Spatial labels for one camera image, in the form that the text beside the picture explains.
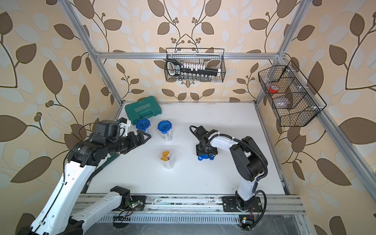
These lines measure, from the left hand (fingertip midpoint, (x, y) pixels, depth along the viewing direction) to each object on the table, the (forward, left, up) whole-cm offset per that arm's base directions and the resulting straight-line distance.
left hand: (142, 138), depth 67 cm
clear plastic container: (+16, -7, -24) cm, 29 cm away
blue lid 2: (+4, -32, -28) cm, 42 cm away
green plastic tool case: (+41, +13, -24) cm, 49 cm away
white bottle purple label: (+1, -8, -18) cm, 20 cm away
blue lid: (+21, +9, -18) cm, 29 cm away
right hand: (+6, -31, -28) cm, 43 cm away
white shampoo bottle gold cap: (-3, -8, -17) cm, 19 cm away
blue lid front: (+18, -5, -16) cm, 25 cm away
